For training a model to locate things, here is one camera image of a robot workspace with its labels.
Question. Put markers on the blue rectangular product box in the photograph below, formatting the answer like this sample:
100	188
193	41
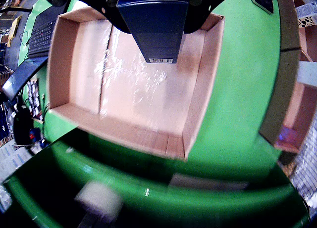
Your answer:
158	35

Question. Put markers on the cardboard box with spotted carton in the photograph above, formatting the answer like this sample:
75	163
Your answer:
288	27

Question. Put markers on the large shallow cardboard tray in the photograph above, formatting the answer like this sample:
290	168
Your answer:
128	94

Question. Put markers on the cardboard box with flap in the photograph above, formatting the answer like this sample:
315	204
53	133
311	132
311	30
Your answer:
280	102

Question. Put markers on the black laptop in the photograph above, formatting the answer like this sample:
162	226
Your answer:
40	37

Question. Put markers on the white carton with black spots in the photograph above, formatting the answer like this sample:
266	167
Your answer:
307	14

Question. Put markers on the plain white tall carton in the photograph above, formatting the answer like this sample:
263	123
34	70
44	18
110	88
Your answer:
308	73

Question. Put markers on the white square object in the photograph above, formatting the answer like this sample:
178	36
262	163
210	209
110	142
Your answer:
99	200

